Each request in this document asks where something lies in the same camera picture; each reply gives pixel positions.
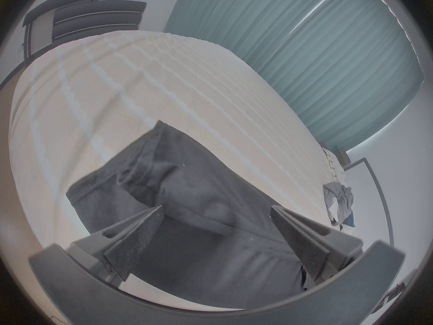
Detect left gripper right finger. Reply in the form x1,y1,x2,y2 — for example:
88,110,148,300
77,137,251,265
270,204,364,282

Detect black trousers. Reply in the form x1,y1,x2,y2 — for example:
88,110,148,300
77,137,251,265
66,120,310,309

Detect dark grey chest of drawers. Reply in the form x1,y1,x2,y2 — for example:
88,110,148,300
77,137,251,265
52,0,147,42

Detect bed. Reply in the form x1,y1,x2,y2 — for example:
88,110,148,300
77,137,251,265
7,29,395,313

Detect white printed pillow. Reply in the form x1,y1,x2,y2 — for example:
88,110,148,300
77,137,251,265
321,148,348,186

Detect blue-green curtain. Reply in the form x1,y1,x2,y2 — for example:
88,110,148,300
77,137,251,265
164,0,425,149

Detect dark grey side table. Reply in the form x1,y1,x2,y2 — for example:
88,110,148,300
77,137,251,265
23,0,106,61

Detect grey garment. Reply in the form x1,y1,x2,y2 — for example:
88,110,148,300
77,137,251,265
323,181,354,227

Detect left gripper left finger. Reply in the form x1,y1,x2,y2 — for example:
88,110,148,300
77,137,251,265
69,205,165,289

